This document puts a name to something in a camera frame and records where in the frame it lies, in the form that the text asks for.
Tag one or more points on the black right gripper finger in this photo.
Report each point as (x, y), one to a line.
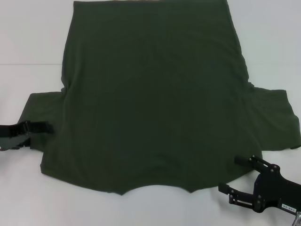
(256, 163)
(242, 199)

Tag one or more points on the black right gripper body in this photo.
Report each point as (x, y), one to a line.
(275, 188)

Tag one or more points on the dark green t-shirt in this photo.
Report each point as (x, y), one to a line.
(152, 94)

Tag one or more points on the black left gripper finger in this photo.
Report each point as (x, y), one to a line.
(40, 127)

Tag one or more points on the silver knurled plug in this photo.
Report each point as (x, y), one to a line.
(296, 219)

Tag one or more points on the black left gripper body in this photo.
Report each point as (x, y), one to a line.
(13, 141)

